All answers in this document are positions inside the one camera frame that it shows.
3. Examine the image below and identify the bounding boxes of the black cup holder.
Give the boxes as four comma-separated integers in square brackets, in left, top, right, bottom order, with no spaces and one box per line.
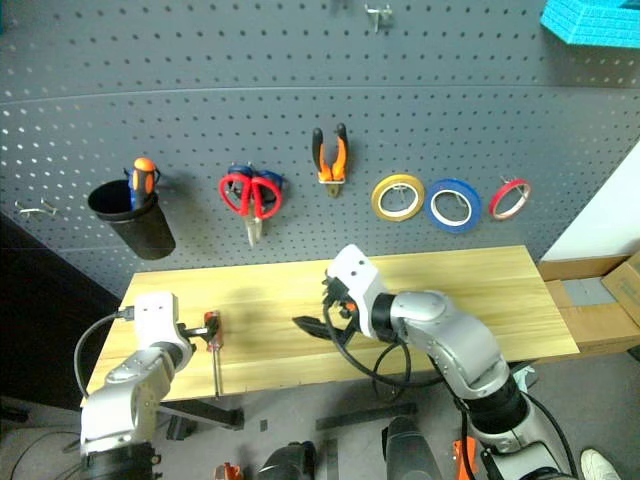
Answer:
[87,179,177,261]

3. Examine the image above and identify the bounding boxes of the dark rounded shape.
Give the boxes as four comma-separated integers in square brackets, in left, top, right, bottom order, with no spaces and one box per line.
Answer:
[256,440,319,480]
[381,415,444,480]

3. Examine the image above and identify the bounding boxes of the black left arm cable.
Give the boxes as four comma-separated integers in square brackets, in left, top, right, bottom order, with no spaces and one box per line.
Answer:
[72,308,137,402]

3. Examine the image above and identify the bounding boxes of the cyan basket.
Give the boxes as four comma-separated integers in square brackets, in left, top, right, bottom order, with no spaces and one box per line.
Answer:
[539,0,640,50]

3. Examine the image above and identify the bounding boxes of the yellow tape roll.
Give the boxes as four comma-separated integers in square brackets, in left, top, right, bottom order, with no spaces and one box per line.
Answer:
[370,173,427,222]

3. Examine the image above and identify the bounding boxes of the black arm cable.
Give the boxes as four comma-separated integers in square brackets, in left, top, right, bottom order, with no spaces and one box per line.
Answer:
[72,308,137,402]
[321,298,452,391]

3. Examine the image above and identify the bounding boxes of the blue handled scissors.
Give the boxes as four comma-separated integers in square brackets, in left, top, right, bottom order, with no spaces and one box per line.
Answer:
[227,161,288,192]

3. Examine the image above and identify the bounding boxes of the cardboard box with print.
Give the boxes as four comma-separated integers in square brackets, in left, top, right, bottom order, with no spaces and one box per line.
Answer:
[599,251,640,327]

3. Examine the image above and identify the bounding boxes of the grey metal pegboard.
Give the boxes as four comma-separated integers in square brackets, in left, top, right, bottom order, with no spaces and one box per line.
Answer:
[0,0,640,300]

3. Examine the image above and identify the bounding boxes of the black table foot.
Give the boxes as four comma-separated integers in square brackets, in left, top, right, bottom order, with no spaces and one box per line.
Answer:
[158,395,246,432]
[314,401,419,433]

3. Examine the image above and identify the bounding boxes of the orange black pliers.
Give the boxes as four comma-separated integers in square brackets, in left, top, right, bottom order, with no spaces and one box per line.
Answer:
[311,122,350,199]

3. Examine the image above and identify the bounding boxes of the white shoe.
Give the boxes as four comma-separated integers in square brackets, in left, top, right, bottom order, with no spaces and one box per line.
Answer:
[579,447,624,480]

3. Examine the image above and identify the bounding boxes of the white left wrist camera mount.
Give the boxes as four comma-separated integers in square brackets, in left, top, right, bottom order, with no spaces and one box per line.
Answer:
[132,291,194,352]

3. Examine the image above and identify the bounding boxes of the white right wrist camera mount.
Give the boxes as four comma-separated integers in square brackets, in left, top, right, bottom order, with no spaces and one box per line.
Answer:
[326,243,387,339]

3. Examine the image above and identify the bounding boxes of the long cardboard box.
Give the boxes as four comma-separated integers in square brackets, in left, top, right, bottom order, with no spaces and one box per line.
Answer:
[543,276,640,359]

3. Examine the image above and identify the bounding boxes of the blue tape roll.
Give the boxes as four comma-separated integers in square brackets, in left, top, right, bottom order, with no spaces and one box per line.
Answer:
[424,177,483,235]

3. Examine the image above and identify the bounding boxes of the red tape roll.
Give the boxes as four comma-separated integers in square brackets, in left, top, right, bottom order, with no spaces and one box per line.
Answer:
[487,177,533,222]

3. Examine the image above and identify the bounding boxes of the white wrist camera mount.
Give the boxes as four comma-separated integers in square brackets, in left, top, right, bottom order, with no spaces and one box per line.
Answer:
[132,291,194,352]
[326,243,387,339]

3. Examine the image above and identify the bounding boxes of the red handled scissors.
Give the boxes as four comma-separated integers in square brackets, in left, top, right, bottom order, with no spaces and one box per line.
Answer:
[218,172,284,249]

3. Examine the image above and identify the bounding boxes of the orange black handled screwdriver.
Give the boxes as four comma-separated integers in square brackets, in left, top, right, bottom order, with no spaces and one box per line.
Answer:
[123,157,161,212]

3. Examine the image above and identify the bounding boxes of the black side panel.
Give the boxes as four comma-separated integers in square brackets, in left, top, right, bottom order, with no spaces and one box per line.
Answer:
[0,208,122,412]

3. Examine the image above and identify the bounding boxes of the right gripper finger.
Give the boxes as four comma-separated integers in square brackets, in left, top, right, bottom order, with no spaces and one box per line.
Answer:
[330,317,360,347]
[291,315,333,340]

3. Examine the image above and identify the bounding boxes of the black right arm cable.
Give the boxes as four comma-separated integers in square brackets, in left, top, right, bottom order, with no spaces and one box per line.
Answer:
[321,298,452,391]

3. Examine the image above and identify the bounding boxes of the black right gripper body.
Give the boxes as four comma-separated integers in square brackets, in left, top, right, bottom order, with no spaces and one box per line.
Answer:
[320,269,362,322]

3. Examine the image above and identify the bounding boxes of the red handled screwdriver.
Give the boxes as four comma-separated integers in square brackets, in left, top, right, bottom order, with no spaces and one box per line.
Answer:
[201,309,225,399]

